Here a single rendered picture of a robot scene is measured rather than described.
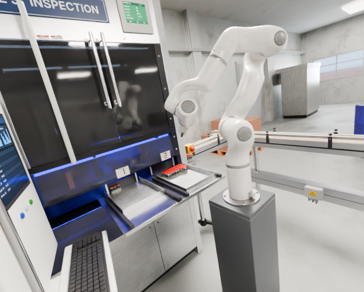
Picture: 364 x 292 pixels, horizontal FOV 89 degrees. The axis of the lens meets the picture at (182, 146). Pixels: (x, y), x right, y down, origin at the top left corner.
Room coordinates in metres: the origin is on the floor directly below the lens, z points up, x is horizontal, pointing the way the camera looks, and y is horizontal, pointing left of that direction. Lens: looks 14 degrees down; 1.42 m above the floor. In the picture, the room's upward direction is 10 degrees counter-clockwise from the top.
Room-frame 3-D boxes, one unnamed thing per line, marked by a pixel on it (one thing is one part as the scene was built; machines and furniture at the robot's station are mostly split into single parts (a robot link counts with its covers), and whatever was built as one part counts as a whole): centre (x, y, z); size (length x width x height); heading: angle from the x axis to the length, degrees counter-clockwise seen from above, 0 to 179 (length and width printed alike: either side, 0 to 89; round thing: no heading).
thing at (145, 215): (1.12, 0.18, 0.87); 0.70 x 0.48 x 0.02; 126
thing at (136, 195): (1.08, 0.36, 0.90); 0.34 x 0.26 x 0.04; 36
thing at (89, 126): (1.05, 0.57, 1.51); 0.47 x 0.01 x 0.59; 126
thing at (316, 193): (1.33, -0.99, 0.50); 0.12 x 0.05 x 0.09; 36
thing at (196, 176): (1.19, 0.01, 0.90); 0.34 x 0.26 x 0.04; 36
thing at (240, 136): (0.85, -0.26, 1.16); 0.19 x 0.12 x 0.24; 3
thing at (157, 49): (1.42, 0.05, 1.40); 0.05 x 0.01 x 0.80; 126
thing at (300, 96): (7.09, -4.65, 0.90); 1.36 x 1.05 x 1.80; 128
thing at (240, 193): (0.88, -0.26, 0.95); 0.19 x 0.19 x 0.18
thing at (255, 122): (4.23, -1.13, 0.36); 1.28 x 0.88 x 0.73; 38
